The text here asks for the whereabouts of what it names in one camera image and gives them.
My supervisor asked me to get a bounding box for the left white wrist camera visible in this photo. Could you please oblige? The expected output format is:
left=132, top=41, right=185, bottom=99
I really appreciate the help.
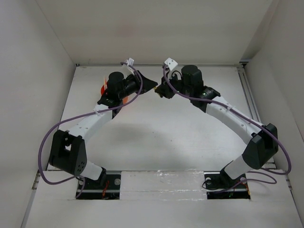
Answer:
left=122, top=58, right=134, bottom=76

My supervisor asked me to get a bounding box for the white foam block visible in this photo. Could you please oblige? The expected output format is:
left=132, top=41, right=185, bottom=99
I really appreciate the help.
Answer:
left=120, top=170, right=207, bottom=201

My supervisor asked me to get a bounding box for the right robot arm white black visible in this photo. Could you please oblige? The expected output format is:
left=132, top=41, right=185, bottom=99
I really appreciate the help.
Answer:
left=155, top=64, right=278, bottom=189

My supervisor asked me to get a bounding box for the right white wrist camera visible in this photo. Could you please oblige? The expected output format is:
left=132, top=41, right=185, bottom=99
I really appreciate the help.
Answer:
left=163, top=57, right=178, bottom=72

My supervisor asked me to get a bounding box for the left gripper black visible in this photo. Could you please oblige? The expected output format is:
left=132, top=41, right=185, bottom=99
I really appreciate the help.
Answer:
left=118, top=70, right=157, bottom=100

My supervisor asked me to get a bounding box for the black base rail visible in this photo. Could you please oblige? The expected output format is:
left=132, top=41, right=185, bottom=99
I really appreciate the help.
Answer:
left=76, top=171, right=122, bottom=200

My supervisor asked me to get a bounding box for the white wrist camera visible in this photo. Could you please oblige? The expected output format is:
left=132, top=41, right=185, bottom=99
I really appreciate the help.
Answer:
left=163, top=57, right=178, bottom=72
left=122, top=58, right=134, bottom=76

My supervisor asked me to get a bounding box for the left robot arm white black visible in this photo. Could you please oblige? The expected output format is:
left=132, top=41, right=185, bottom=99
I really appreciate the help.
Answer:
left=49, top=72, right=157, bottom=188

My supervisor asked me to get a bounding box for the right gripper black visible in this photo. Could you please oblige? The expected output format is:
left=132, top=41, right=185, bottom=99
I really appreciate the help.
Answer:
left=155, top=71, right=192, bottom=99

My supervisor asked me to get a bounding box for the orange round divided container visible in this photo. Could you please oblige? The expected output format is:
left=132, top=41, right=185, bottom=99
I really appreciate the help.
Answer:
left=101, top=85, right=129, bottom=104

